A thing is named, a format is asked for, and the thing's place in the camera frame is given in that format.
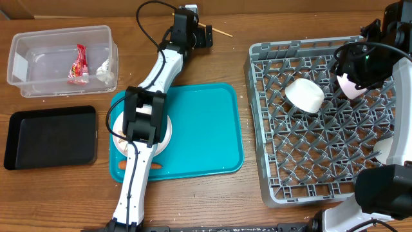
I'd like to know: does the wooden chopstick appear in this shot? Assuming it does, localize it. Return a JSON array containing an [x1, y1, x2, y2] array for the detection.
[[172, 12, 234, 38]]

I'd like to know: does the white bowl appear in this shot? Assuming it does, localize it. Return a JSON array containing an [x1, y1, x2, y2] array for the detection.
[[285, 78, 324, 113]]

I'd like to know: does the pink bowl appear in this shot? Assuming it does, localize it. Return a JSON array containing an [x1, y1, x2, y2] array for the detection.
[[337, 73, 368, 100]]

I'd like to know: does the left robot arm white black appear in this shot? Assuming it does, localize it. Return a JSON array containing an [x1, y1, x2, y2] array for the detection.
[[101, 5, 213, 232]]

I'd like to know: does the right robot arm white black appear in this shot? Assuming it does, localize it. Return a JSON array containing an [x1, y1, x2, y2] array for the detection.
[[305, 1, 411, 231]]

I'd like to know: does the grey dishwasher rack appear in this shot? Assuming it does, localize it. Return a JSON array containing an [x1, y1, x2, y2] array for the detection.
[[244, 36, 380, 208]]

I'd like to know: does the teal serving tray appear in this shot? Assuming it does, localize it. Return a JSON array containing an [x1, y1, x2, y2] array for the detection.
[[109, 82, 245, 184]]

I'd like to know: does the clear plastic bin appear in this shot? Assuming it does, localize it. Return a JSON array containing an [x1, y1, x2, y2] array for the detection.
[[6, 25, 118, 98]]

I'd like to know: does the red snack wrapper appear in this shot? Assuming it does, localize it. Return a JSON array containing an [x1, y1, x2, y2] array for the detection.
[[68, 44, 89, 85]]

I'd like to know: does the orange carrot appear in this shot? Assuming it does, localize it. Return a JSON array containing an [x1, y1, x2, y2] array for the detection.
[[118, 160, 163, 170]]

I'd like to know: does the black plastic tray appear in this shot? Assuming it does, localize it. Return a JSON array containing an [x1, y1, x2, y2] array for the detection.
[[3, 106, 98, 170]]

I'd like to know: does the white cup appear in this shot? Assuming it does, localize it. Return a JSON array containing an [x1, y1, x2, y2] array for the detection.
[[373, 137, 393, 164]]

